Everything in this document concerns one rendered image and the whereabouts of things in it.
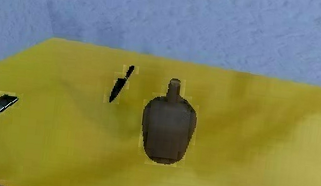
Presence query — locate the dark brown vase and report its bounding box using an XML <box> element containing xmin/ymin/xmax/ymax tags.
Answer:
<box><xmin>137</xmin><ymin>74</ymin><xmax>202</xmax><ymax>168</ymax></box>

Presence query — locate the black knife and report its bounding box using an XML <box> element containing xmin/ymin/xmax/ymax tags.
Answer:
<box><xmin>108</xmin><ymin>62</ymin><xmax>136</xmax><ymax>106</ymax></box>

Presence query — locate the yellow table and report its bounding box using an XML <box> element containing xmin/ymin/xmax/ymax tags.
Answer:
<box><xmin>0</xmin><ymin>30</ymin><xmax>321</xmax><ymax>186</ymax></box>

